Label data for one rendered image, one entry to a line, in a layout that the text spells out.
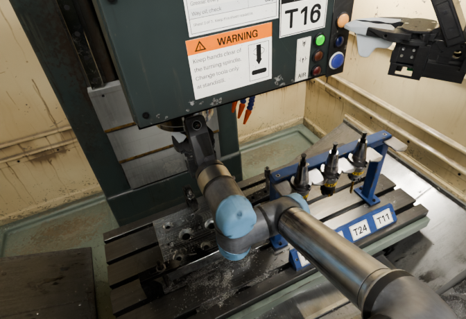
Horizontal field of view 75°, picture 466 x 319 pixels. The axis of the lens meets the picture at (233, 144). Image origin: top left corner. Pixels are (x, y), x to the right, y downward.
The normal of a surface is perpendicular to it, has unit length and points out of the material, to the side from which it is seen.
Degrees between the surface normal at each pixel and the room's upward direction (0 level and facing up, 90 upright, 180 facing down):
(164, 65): 90
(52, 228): 0
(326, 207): 0
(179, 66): 90
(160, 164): 90
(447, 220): 24
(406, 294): 33
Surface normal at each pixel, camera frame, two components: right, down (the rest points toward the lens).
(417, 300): -0.14, -0.98
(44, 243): -0.07, -0.78
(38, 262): 0.30, -0.84
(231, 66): 0.41, 0.54
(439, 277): -0.44, -0.59
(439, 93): -0.91, 0.31
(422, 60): -0.58, 0.54
